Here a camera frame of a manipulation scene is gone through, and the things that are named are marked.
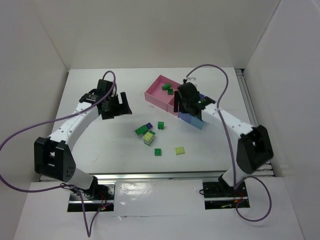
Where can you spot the aluminium rail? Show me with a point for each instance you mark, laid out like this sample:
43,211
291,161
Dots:
252,117
159,175

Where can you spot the light blue container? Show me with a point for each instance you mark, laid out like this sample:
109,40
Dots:
199,124

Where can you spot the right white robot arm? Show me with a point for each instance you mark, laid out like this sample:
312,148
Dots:
235,130

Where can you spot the large pink container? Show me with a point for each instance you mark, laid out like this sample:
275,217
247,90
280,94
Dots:
158,97

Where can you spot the green square lego brick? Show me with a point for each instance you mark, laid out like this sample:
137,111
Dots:
160,125

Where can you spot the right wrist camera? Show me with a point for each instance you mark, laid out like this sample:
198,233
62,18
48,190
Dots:
192,80

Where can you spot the aluminium rail front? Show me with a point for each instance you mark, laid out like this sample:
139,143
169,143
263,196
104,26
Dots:
159,175

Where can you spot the yellow lego front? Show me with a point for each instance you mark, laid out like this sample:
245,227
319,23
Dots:
179,150

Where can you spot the aluminium rail right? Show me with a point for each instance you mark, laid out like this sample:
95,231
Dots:
252,117

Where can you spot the small pink container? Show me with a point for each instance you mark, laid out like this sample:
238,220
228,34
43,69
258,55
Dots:
170,107

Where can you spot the green lego front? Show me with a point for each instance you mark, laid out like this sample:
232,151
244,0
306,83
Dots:
158,152

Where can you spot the purple lego brick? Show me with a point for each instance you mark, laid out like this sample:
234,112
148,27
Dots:
149,126

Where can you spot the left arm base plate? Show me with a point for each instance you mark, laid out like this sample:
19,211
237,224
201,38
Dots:
104,201

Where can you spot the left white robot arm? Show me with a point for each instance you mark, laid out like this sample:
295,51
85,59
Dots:
53,155

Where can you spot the yellow green stacked legos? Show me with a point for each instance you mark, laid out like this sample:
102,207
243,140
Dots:
148,137

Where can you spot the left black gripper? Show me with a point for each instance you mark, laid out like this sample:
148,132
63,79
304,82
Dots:
116,107

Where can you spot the long green lego brick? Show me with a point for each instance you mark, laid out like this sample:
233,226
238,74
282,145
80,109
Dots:
141,130

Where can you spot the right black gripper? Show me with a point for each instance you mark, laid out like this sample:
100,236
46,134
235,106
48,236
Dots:
180,104

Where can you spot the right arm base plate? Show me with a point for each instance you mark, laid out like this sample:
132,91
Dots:
216,198

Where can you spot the small green lego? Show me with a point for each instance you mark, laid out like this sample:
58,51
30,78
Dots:
170,91

